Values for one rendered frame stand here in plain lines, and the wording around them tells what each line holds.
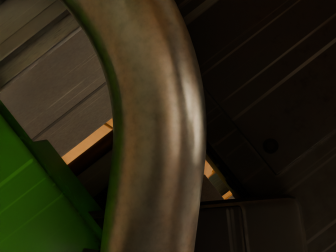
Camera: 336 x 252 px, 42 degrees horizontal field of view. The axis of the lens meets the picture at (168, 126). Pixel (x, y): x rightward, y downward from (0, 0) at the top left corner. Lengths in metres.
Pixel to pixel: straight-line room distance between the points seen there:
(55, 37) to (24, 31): 0.01
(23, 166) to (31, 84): 0.44
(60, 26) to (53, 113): 0.53
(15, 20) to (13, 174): 0.07
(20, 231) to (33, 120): 0.53
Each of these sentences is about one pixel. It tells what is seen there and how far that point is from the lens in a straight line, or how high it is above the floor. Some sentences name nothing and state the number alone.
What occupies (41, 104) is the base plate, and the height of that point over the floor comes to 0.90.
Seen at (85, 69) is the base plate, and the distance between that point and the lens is 0.65.
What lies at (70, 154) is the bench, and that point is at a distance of 0.97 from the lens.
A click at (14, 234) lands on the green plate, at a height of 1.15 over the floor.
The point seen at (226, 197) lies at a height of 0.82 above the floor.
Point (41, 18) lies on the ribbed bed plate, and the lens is 0.19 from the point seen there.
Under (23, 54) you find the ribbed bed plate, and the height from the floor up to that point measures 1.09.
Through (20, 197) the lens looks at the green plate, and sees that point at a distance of 0.17.
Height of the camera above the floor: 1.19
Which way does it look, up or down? 14 degrees down
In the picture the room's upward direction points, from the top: 142 degrees clockwise
